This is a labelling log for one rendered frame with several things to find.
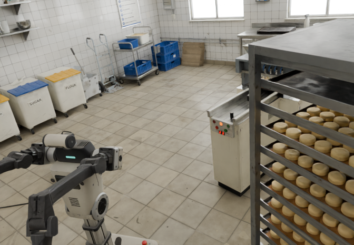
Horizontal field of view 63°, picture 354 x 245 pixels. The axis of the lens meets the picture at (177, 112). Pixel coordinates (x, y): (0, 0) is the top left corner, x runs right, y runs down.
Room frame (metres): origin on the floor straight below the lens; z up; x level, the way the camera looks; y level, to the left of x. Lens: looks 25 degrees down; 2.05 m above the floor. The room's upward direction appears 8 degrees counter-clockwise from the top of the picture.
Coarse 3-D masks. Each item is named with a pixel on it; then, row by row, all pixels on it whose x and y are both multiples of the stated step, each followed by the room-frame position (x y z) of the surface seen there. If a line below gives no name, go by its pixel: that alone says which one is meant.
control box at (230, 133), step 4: (212, 120) 2.35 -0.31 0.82; (216, 120) 2.31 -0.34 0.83; (220, 120) 2.29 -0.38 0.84; (224, 120) 2.28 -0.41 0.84; (212, 124) 2.35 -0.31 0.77; (216, 124) 2.32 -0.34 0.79; (224, 124) 2.24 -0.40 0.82; (228, 124) 2.21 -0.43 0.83; (232, 124) 2.19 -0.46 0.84; (212, 128) 2.35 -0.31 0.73; (220, 128) 2.28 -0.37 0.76; (224, 128) 2.24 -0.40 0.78; (228, 128) 2.21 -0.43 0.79; (232, 128) 2.18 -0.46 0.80; (224, 132) 2.25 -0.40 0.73; (228, 132) 2.21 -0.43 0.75; (232, 132) 2.18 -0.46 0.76; (228, 136) 2.22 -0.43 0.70; (232, 136) 2.18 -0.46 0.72
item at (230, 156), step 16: (224, 112) 2.43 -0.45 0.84; (240, 112) 2.39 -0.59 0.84; (240, 128) 2.18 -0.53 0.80; (224, 144) 2.29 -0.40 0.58; (240, 144) 2.17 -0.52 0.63; (224, 160) 2.30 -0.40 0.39; (240, 160) 2.17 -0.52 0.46; (272, 160) 2.54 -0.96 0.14; (224, 176) 2.31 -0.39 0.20; (240, 176) 2.17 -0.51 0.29; (240, 192) 2.17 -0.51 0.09
